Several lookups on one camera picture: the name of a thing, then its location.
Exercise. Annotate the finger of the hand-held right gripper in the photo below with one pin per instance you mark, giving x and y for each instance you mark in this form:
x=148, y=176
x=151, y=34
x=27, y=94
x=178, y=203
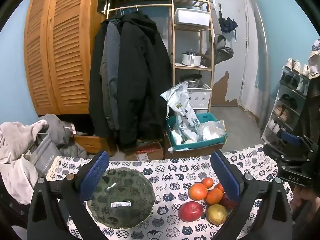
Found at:
x=275, y=153
x=290, y=138

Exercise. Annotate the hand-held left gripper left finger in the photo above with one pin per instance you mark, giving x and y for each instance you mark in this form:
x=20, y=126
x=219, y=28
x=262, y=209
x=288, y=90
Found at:
x=96, y=172

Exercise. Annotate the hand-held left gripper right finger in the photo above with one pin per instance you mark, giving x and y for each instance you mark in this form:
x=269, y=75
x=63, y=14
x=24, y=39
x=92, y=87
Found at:
x=227, y=177

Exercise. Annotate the small tangerine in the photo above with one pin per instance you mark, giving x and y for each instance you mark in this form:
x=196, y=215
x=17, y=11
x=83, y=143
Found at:
x=219, y=187
x=207, y=182

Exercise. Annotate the dark red apple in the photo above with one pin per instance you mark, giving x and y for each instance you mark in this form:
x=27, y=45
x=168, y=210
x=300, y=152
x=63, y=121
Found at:
x=228, y=203

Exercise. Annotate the green glass plate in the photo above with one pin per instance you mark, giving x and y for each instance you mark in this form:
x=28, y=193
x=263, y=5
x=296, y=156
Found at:
x=120, y=187

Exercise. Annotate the large reddish orange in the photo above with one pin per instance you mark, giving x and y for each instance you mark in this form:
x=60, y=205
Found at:
x=197, y=192

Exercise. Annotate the yellow pear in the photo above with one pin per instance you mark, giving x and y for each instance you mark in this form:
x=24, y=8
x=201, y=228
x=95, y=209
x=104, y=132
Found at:
x=216, y=215

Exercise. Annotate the person's right hand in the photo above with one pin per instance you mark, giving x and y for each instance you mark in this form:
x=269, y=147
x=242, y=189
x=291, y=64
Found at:
x=306, y=200

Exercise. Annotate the shoe rack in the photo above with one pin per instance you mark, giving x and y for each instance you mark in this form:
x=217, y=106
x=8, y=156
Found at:
x=285, y=115

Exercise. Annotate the group of shoes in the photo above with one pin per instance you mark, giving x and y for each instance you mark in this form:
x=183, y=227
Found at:
x=285, y=112

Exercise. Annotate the wooden drawer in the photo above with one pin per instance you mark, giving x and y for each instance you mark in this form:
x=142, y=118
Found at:
x=92, y=143

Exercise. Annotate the black leather jacket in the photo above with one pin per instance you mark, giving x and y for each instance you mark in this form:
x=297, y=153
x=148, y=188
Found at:
x=311, y=110

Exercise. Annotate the plain cardboard box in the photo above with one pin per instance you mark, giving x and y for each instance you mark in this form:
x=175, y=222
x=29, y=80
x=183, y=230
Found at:
x=200, y=148

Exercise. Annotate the clear plastic bag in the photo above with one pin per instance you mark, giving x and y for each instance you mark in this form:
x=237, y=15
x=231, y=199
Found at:
x=212, y=130

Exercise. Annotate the grey fabric bag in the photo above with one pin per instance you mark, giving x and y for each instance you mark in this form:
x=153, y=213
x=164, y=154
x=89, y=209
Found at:
x=46, y=155

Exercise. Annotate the cardboard box on floor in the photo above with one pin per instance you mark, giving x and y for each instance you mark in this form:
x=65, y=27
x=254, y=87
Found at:
x=147, y=151

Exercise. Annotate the cat print tablecloth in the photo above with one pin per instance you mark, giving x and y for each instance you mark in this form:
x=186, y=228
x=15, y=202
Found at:
x=170, y=177

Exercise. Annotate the grey padded jacket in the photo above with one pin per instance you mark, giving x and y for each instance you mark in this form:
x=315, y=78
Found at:
x=60, y=127

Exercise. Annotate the teal plastic crate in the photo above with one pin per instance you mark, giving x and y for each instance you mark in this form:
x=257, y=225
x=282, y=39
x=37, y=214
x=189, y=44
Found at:
x=215, y=118

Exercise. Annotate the dark coat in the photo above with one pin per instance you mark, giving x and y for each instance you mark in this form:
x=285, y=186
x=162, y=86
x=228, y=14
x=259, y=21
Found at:
x=96, y=92

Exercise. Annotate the white patterned plastic bag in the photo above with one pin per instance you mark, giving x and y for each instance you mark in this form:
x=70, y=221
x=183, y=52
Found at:
x=183, y=110

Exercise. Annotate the beige fleece blanket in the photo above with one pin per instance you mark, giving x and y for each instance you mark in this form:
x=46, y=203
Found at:
x=15, y=155

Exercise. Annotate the white patterned drawer box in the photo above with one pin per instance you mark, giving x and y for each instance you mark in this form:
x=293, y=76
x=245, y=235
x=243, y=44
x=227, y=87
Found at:
x=198, y=97

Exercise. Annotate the white door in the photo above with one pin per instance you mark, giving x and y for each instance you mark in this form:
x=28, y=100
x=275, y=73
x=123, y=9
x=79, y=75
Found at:
x=232, y=55

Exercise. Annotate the steel pot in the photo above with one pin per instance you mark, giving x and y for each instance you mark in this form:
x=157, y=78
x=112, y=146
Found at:
x=193, y=81

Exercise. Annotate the black coat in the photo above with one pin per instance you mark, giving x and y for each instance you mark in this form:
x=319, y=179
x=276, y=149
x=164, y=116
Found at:
x=142, y=80

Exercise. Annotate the dark hanging bag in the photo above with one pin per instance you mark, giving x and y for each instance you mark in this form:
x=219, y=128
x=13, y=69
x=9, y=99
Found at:
x=222, y=51

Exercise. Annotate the wooden shelf rack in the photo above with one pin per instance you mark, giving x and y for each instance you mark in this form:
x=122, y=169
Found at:
x=211, y=55

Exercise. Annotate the white pot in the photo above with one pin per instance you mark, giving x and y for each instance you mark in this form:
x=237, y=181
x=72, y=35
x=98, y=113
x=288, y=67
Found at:
x=191, y=59

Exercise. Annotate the wooden louvered wardrobe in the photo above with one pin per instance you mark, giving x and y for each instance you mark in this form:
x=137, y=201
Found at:
x=57, y=55

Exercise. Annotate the navy umbrella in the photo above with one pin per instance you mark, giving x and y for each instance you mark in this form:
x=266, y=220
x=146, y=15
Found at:
x=227, y=22

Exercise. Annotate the white storage box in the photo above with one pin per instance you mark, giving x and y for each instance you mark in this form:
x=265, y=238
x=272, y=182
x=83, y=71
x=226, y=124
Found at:
x=192, y=17

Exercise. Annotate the silver duct pipe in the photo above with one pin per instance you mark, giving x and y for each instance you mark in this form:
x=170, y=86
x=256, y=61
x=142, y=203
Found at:
x=261, y=55

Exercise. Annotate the wooden clothes rail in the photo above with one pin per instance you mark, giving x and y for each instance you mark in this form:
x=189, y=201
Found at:
x=150, y=6

